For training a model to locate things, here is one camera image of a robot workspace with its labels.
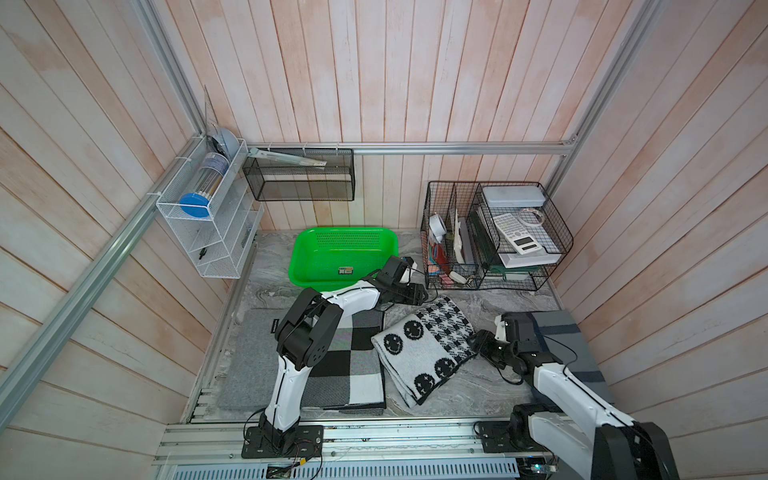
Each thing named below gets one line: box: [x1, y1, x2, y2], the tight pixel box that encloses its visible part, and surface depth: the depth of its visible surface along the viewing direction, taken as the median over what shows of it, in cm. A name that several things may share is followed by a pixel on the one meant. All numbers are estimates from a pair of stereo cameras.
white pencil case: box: [482, 186, 546, 208], surface depth 103 cm
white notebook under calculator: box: [498, 252, 562, 268], surface depth 90 cm
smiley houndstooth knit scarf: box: [371, 298, 479, 409], surface depth 86 cm
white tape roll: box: [429, 214, 447, 243], surface depth 112 cm
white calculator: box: [493, 213, 544, 255], surface depth 90 cm
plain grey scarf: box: [218, 307, 284, 410], surface depth 81 cm
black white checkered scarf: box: [301, 307, 386, 409], surface depth 83 cm
